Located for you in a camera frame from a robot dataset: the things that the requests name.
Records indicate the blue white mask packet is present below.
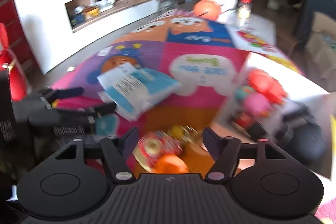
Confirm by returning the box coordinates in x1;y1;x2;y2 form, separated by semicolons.
97;63;181;122

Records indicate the black plush bird toy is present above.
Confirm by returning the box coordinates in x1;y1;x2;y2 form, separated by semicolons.
275;102;326;166

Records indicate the pink cardboard box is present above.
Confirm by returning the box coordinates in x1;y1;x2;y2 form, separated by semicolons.
232;52;335;180

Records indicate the orange round toy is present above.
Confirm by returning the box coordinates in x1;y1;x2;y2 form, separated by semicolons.
193;0;221;20

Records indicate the colourful cartoon play mat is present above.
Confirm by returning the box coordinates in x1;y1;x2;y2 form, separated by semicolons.
49;9;305;177

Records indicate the pink ball toy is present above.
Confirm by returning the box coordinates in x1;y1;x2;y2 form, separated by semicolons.
242;93;272;118

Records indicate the white teal patterned pouch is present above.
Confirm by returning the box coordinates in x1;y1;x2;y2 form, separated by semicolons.
96;114;119;136

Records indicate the small black red toy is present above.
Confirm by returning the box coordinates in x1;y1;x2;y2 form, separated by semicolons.
231;111;266;141

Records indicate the red lid snack jar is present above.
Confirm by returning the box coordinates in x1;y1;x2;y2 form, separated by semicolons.
237;0;252;27

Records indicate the red plastic toy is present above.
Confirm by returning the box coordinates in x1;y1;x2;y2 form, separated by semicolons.
247;69;288;105

